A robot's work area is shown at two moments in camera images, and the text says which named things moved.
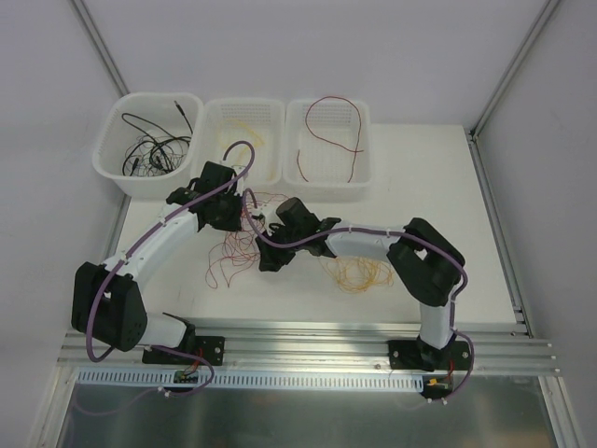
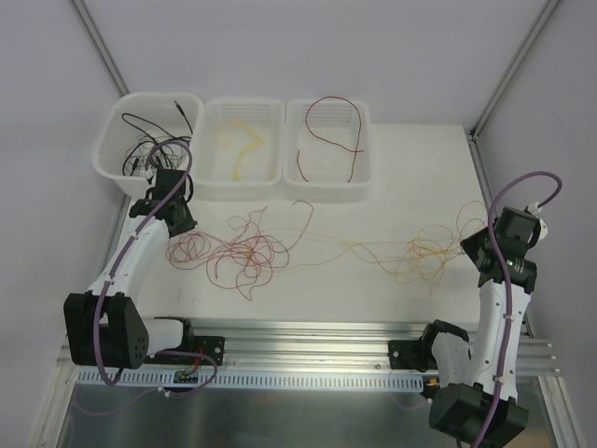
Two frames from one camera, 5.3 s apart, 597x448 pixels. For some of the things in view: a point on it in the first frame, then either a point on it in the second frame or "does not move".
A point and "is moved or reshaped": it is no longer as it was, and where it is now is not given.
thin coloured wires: x=241 y=244 is moved or reshaped
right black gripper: x=273 y=247 → x=477 y=247
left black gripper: x=238 y=212 → x=152 y=189
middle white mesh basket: x=258 y=121 does not move
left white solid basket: x=150 y=142 does not move
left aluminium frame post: x=100 y=48 does not move
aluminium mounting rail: x=347 y=346 does not move
